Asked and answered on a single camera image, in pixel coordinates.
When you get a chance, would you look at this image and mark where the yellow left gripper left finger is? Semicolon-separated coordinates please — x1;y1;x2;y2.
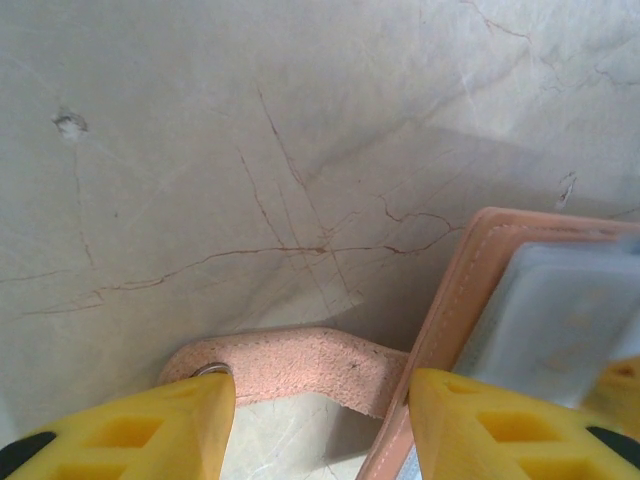
0;372;237;480

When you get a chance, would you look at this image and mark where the white credit card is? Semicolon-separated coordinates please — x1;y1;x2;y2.
492;262;634;409

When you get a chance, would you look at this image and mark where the pink leather card holder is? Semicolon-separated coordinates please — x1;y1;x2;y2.
158;207;640;480

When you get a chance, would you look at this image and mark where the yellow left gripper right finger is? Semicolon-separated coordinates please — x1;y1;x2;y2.
407;367;640;480

